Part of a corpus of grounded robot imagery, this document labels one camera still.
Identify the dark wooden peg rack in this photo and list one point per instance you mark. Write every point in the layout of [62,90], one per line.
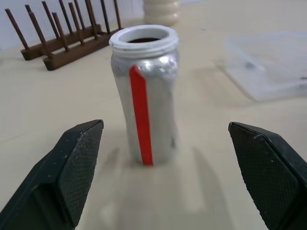
[60,40]

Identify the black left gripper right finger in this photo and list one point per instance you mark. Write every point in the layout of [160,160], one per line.
[271,175]

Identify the cream ribbed ceramic jar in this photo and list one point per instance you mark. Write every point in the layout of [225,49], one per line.
[161,10]

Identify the silver jar with red stripe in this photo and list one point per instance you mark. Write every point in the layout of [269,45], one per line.
[153,95]

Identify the clear plastic container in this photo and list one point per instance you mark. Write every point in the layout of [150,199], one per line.
[271,64]

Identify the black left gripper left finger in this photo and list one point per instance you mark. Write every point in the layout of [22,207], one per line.
[62,177]

